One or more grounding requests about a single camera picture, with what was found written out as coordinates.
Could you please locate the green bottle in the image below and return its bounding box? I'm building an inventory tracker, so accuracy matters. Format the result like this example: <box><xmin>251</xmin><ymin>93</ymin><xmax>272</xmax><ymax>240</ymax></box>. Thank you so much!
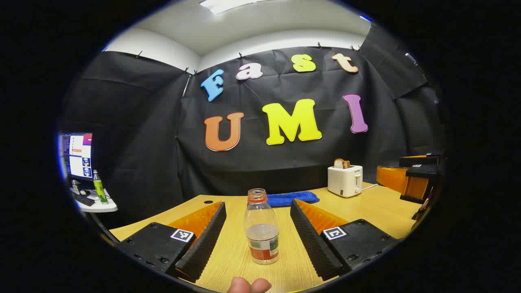
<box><xmin>93</xmin><ymin>170</ymin><xmax>108</xmax><ymax>204</ymax></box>

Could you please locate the clear plastic water bottle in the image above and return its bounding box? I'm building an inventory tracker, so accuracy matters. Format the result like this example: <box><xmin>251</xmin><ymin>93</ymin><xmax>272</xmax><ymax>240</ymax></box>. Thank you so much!
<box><xmin>243</xmin><ymin>188</ymin><xmax>280</xmax><ymax>265</ymax></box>

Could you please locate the ceiling light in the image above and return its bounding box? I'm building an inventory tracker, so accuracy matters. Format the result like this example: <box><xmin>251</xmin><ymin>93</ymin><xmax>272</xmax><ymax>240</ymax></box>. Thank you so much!
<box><xmin>199</xmin><ymin>0</ymin><xmax>263</xmax><ymax>15</ymax></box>

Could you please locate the white toaster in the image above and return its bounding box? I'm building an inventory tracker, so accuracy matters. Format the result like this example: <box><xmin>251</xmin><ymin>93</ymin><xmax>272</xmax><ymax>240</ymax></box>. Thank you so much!
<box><xmin>327</xmin><ymin>165</ymin><xmax>363</xmax><ymax>198</ymax></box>

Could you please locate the computer monitor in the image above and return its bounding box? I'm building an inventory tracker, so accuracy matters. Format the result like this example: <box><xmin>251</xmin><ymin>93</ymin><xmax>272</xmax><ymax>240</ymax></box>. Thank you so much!
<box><xmin>61</xmin><ymin>133</ymin><xmax>93</xmax><ymax>180</ymax></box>

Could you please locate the blue towel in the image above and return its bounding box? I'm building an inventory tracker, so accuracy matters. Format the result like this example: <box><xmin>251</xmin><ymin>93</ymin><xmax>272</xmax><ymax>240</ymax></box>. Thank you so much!
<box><xmin>267</xmin><ymin>191</ymin><xmax>320</xmax><ymax>208</ymax></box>

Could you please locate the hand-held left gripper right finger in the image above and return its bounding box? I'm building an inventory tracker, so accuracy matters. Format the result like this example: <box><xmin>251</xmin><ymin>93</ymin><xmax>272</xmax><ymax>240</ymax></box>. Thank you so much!
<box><xmin>290</xmin><ymin>199</ymin><xmax>401</xmax><ymax>281</ymax></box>

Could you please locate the black keyboard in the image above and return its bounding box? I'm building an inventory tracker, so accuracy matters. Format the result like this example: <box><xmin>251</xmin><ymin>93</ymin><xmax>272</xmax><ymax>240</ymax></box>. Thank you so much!
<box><xmin>73</xmin><ymin>193</ymin><xmax>95</xmax><ymax>207</ymax></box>

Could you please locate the white side table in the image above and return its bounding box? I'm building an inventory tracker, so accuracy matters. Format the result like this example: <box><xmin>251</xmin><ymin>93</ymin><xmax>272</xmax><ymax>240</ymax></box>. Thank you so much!
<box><xmin>74</xmin><ymin>188</ymin><xmax>118</xmax><ymax>213</ymax></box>

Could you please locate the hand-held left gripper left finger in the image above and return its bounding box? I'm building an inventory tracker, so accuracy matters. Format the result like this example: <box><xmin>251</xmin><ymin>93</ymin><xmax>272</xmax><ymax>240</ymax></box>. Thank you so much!
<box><xmin>116</xmin><ymin>201</ymin><xmax>227</xmax><ymax>283</ymax></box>

